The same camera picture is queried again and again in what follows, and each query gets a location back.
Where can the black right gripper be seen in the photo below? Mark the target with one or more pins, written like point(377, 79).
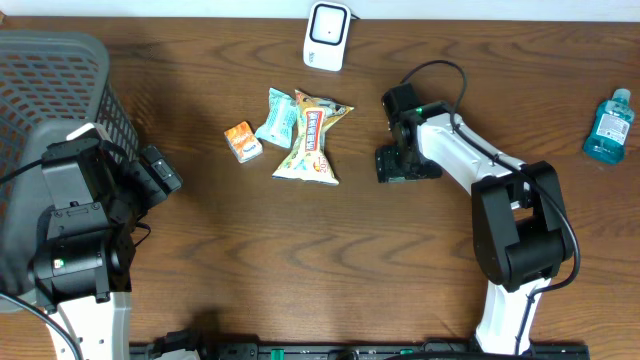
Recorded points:
point(384, 168)

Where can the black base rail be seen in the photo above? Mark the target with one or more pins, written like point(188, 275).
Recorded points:
point(447, 350)

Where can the grey plastic mesh basket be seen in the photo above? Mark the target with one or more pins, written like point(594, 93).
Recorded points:
point(52, 83)

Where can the teal snack pack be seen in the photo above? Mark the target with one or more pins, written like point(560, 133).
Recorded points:
point(278, 126)

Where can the white barcode scanner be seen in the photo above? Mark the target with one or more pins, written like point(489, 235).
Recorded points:
point(326, 36)

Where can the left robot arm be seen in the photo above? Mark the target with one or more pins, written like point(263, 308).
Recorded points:
point(82, 269)

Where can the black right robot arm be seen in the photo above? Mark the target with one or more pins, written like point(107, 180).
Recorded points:
point(519, 237)

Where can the small orange packet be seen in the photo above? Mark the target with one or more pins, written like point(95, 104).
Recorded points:
point(242, 142)

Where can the blue mouthwash bottle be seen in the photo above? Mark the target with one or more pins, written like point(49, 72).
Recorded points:
point(613, 121)

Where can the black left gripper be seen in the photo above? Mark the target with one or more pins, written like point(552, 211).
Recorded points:
point(138, 175)

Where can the yellow snack bag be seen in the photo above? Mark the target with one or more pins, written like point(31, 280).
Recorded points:
point(307, 160)

